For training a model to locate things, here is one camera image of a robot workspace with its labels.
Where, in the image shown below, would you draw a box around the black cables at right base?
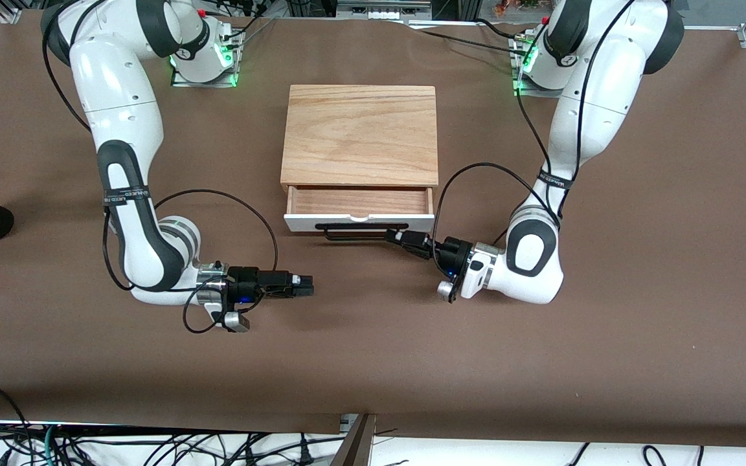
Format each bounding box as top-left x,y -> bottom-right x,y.
208,0 -> 277,41

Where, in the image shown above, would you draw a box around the black cable on table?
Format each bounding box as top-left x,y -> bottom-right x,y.
422,28 -> 529,56
475,17 -> 526,41

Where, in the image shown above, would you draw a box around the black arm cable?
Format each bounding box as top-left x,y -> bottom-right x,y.
431,0 -> 636,276
41,0 -> 280,335

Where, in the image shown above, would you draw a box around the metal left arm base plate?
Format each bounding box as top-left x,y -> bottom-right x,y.
509,36 -> 565,98

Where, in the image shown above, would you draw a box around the aluminium profile bracket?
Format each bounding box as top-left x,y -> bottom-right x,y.
329,412 -> 378,466

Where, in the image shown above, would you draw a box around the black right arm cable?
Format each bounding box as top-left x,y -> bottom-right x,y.
41,0 -> 280,335

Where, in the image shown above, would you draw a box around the black metal drawer handle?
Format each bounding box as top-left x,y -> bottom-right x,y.
315,223 -> 410,243

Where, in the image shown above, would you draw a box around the grey background device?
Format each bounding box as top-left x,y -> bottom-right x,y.
336,0 -> 433,20

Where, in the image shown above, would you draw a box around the tangled black floor cables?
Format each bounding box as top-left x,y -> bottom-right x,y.
0,386 -> 348,466

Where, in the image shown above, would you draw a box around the wooden drawer cabinet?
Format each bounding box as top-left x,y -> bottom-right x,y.
280,84 -> 440,193

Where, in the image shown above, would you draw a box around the teal cable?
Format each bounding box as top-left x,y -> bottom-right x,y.
41,424 -> 58,466

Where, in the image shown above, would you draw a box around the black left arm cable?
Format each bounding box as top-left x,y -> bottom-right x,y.
431,0 -> 636,276

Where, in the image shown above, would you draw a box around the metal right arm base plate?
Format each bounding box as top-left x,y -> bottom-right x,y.
170,23 -> 242,87

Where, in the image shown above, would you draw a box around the white wooden drawer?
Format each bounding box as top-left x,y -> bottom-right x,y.
284,186 -> 437,235

